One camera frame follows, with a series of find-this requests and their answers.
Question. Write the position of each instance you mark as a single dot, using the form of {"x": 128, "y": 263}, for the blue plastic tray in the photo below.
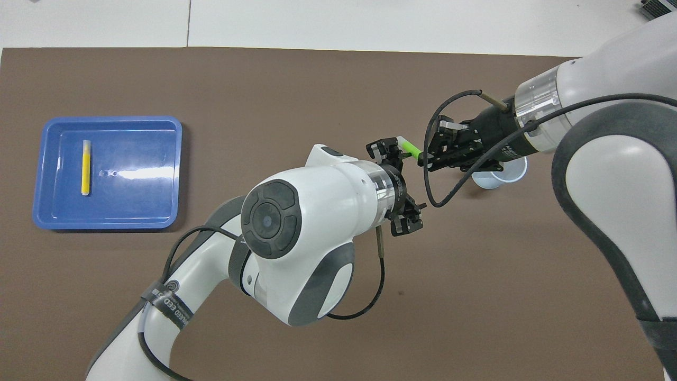
{"x": 132, "y": 174}

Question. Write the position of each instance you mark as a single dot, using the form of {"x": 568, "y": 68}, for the yellow pen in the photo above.
{"x": 85, "y": 169}

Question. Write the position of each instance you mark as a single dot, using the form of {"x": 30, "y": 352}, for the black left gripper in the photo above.
{"x": 399, "y": 193}

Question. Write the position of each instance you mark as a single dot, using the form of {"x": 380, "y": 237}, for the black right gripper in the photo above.
{"x": 494, "y": 137}

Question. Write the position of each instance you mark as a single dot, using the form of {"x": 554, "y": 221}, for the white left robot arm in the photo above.
{"x": 317, "y": 211}

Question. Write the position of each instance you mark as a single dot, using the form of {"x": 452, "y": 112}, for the grey ribbed device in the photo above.
{"x": 661, "y": 8}

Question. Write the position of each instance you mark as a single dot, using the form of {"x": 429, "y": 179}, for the brown table mat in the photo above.
{"x": 264, "y": 84}

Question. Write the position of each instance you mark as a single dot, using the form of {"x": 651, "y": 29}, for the clear plastic cup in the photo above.
{"x": 502, "y": 180}

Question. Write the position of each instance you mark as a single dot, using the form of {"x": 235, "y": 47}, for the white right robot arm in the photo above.
{"x": 619, "y": 185}

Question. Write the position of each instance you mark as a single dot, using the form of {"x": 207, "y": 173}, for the green pen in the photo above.
{"x": 410, "y": 146}

